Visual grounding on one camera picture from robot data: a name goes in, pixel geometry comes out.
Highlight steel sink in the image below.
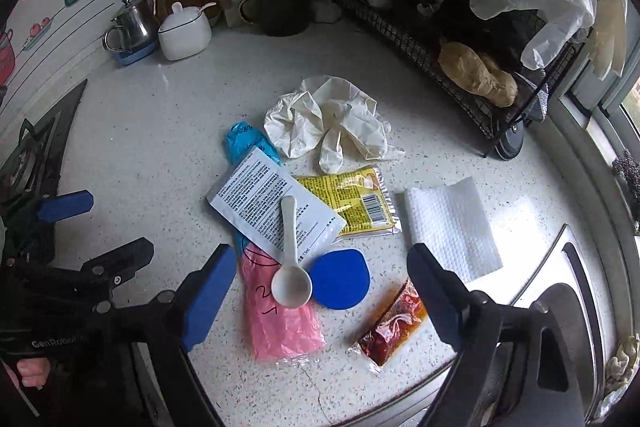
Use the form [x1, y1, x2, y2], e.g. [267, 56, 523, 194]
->
[331, 225, 604, 426]

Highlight pink plastic bag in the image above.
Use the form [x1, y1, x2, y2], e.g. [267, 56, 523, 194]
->
[235, 234, 326, 361]

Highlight small steel teapot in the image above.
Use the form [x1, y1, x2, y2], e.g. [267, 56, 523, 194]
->
[102, 0, 160, 54]

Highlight left hand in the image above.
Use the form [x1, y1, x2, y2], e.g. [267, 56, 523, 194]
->
[16, 358, 51, 389]

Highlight white folded paper towel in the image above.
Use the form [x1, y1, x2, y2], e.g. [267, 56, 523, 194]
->
[404, 178, 502, 283]

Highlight blue round lid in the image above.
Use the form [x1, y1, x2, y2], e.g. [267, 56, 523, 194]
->
[309, 249, 371, 310]

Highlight steel wool scrubber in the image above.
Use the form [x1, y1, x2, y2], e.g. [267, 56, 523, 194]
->
[612, 150, 640, 205]

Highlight black gas stove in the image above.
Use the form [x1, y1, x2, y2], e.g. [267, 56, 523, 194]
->
[1, 81, 87, 265]

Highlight garlic bulb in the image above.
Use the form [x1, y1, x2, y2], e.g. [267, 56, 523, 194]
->
[312, 1, 342, 24]

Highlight black wire rack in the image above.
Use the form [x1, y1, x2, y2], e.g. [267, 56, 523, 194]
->
[336, 0, 587, 160]

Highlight black utensil mug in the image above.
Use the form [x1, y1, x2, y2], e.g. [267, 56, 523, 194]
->
[238, 0, 314, 37]

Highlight white printed foil pouch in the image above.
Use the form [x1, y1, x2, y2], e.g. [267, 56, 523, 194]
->
[206, 146, 346, 261]

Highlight ginger root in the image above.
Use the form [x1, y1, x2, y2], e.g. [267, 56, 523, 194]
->
[438, 42, 518, 108]

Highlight blue tray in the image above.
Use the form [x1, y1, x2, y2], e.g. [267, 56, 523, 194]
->
[114, 40, 158, 67]

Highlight crumpled cream rubber glove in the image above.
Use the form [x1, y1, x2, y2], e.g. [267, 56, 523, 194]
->
[262, 75, 405, 174]

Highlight yellow snack packet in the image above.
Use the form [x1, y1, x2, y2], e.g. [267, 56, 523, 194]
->
[296, 166, 402, 239]

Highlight white sugar bowl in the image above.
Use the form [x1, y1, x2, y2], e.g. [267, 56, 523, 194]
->
[157, 2, 217, 62]

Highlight red sauce packet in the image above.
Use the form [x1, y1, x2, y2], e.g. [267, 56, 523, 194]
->
[347, 279, 428, 374]

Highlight blue plastic bag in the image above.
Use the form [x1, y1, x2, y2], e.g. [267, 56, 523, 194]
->
[224, 121, 281, 166]

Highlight white plastic measuring spoon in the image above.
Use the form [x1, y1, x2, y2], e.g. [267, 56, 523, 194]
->
[271, 195, 312, 309]

